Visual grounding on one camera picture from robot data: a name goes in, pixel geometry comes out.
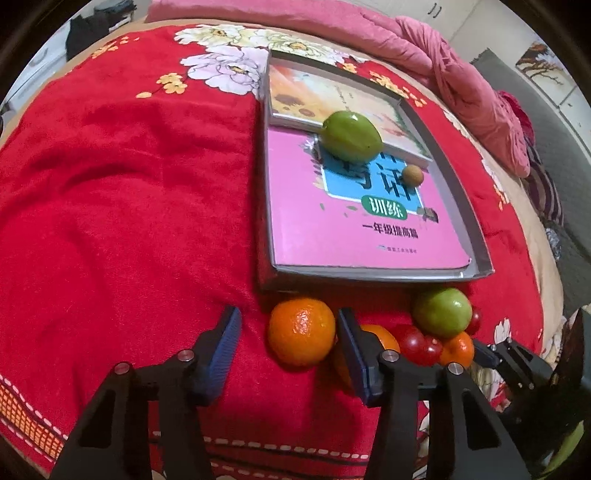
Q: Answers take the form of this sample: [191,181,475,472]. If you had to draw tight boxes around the small orange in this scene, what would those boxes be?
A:
[438,331,475,368]

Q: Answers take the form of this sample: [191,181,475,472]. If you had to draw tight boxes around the red floral blanket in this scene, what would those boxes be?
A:
[0,21,568,480]

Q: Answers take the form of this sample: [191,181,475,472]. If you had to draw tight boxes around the white drawer cabinet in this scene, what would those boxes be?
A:
[0,44,70,121]

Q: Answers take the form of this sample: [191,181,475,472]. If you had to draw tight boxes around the yellow floral book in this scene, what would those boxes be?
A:
[267,62,435,167]

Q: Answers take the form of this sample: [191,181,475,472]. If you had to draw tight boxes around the wall painting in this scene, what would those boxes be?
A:
[515,39,568,88]

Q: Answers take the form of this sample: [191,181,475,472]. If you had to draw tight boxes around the shallow grey cardboard box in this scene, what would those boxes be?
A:
[256,48,495,291]

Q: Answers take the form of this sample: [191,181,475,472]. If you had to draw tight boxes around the large green fruit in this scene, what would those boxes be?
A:
[321,111,385,162]

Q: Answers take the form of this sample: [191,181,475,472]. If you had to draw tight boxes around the pink quilt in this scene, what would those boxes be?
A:
[143,0,536,178]

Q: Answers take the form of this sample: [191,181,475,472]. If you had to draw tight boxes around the round green fruit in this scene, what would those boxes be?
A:
[412,287,473,339]

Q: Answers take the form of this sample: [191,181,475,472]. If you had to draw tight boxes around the striped pillow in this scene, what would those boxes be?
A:
[524,138,565,227]

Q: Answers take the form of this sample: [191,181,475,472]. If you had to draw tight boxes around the dark clothes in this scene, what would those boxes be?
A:
[65,14,109,63]

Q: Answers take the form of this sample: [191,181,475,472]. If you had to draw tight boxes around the grey padded headboard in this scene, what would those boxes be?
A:
[473,48,591,319]

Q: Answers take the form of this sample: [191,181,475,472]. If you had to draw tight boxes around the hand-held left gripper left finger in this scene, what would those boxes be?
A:
[50,305,243,480]

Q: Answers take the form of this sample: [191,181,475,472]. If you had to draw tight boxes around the pink book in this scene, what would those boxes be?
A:
[267,124,472,273]

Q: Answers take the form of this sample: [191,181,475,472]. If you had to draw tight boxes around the large orange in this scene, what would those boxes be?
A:
[268,298,337,368]

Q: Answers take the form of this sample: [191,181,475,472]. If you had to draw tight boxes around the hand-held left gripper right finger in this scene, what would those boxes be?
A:
[336,307,532,480]

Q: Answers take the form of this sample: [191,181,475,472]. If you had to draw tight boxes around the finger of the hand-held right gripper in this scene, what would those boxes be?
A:
[472,338,552,398]

